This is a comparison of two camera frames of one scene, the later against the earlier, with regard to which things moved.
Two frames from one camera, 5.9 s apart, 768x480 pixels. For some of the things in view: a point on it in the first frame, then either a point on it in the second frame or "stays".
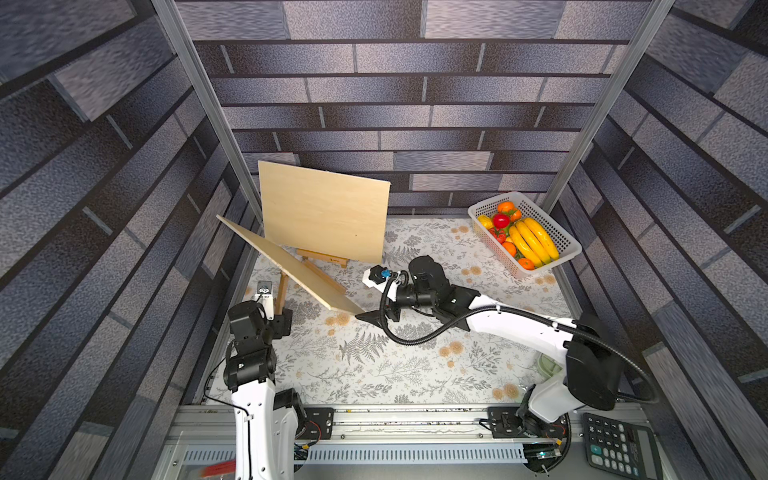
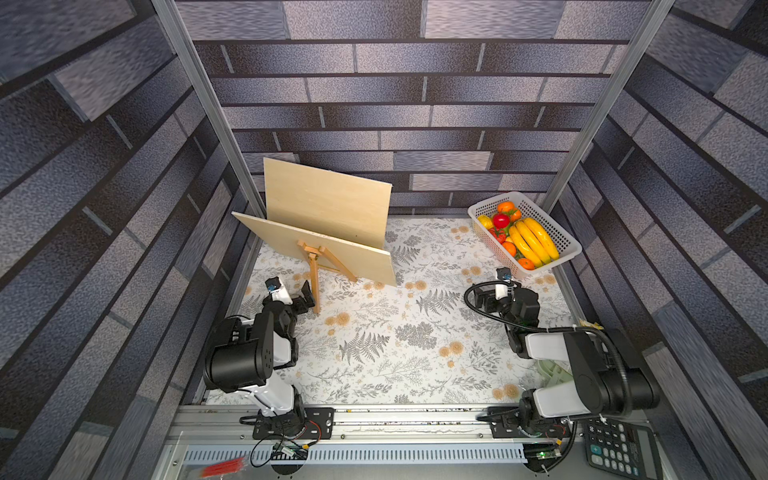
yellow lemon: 486,221 stays
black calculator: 621,448 stays
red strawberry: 499,235 stays
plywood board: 324,212 stays
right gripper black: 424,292 to 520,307
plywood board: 295,269 to 366,263
